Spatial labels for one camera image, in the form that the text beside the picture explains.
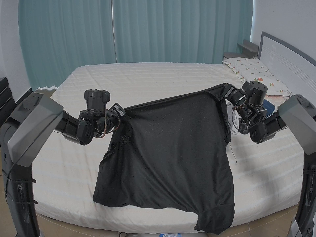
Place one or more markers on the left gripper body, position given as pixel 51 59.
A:
pixel 112 121

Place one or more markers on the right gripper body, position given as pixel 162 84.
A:
pixel 239 97

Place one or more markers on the black T-shirt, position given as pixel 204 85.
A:
pixel 172 144

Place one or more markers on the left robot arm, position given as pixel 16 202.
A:
pixel 32 122

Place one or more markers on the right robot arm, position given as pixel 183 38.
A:
pixel 296 117

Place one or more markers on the pile of clothes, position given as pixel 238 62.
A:
pixel 236 118

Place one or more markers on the bed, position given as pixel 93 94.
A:
pixel 148 83

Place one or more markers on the white printed pillow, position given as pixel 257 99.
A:
pixel 254 70

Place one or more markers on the grey bedside table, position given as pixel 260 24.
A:
pixel 249 48

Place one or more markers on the blue-green curtain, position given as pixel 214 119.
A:
pixel 182 23
pixel 66 33

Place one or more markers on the black chest of drawers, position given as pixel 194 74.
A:
pixel 5 95

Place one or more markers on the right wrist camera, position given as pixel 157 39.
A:
pixel 229 90

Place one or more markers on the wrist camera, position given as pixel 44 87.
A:
pixel 229 90
pixel 119 110

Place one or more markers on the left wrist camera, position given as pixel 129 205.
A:
pixel 119 110

